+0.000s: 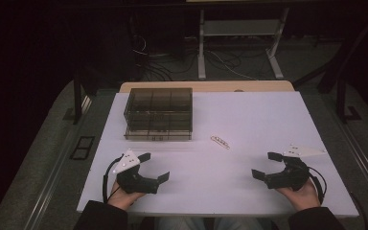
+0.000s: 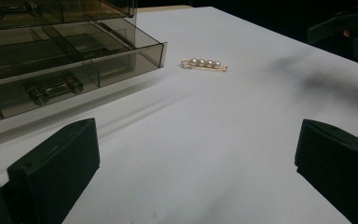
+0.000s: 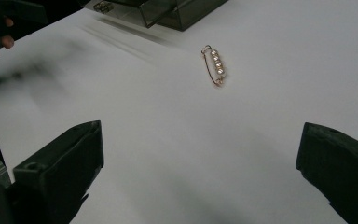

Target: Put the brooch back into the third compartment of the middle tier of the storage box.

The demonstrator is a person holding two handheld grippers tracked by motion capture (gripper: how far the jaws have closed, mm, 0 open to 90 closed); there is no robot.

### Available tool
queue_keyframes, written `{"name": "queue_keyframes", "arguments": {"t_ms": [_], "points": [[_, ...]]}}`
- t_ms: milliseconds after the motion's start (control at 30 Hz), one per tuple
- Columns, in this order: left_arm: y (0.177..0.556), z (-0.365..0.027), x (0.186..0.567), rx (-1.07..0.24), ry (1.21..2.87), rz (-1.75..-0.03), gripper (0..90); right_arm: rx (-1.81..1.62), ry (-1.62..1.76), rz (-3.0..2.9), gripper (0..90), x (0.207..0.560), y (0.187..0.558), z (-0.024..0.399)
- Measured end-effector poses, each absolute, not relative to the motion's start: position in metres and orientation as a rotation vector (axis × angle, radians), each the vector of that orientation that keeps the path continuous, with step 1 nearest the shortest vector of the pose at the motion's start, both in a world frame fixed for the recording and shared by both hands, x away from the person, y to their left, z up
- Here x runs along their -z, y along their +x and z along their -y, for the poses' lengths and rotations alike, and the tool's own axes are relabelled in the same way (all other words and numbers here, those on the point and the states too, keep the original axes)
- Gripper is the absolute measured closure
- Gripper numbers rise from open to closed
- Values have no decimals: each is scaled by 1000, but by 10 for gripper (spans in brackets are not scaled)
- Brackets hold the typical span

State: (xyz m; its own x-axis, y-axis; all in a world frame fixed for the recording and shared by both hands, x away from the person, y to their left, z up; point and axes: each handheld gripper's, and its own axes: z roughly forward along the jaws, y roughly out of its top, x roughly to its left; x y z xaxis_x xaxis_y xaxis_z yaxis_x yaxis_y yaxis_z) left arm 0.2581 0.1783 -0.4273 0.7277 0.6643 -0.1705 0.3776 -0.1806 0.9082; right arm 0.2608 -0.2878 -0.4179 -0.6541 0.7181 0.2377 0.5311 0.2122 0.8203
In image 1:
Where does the white metal stand frame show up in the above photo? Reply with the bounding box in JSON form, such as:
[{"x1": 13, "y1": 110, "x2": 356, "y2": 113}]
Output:
[{"x1": 196, "y1": 7, "x2": 290, "y2": 81}]

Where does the person's right hand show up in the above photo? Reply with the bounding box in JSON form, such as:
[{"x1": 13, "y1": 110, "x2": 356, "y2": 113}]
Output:
[{"x1": 275, "y1": 179, "x2": 321, "y2": 212}]

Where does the small white object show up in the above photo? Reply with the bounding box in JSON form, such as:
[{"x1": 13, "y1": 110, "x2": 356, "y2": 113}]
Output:
[{"x1": 209, "y1": 134, "x2": 231, "y2": 150}]

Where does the dark computer tower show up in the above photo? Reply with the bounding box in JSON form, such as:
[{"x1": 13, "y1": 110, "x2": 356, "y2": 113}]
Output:
[{"x1": 145, "y1": 12, "x2": 187, "y2": 61}]

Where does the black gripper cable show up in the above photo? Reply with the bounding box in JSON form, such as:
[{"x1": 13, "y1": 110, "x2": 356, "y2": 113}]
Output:
[
  {"x1": 306, "y1": 166, "x2": 329, "y2": 206},
  {"x1": 102, "y1": 155, "x2": 125, "y2": 204}
]

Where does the aluminium floor rail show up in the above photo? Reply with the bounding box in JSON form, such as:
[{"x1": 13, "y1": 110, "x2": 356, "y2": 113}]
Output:
[
  {"x1": 21, "y1": 95, "x2": 94, "y2": 230},
  {"x1": 329, "y1": 104, "x2": 368, "y2": 209}
]

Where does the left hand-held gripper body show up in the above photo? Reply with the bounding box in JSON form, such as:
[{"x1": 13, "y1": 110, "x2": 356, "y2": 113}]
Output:
[{"x1": 111, "y1": 149, "x2": 159, "y2": 196}]

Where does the tinted clear drawer box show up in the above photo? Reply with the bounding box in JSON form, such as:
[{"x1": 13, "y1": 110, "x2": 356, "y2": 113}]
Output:
[{"x1": 123, "y1": 87, "x2": 194, "y2": 142}]

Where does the wooden table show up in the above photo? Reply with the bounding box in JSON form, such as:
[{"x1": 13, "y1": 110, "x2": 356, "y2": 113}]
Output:
[{"x1": 119, "y1": 80, "x2": 295, "y2": 94}]

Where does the tangle of floor cables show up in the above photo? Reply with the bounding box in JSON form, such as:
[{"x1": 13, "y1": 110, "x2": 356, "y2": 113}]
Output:
[{"x1": 130, "y1": 33, "x2": 271, "y2": 82}]

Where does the black rectangular floor frame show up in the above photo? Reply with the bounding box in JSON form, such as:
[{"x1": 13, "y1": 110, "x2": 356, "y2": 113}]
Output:
[{"x1": 69, "y1": 135, "x2": 96, "y2": 161}]

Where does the person's left hand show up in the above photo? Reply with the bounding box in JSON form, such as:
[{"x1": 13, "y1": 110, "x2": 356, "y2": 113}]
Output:
[{"x1": 107, "y1": 180, "x2": 147, "y2": 212}]

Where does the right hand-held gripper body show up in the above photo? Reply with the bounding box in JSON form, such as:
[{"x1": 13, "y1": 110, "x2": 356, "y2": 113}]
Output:
[{"x1": 263, "y1": 143, "x2": 328, "y2": 193}]

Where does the black metal stand leg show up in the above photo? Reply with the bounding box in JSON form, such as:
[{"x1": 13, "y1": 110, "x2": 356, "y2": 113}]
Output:
[
  {"x1": 72, "y1": 68, "x2": 84, "y2": 126},
  {"x1": 335, "y1": 78, "x2": 362, "y2": 125}
]

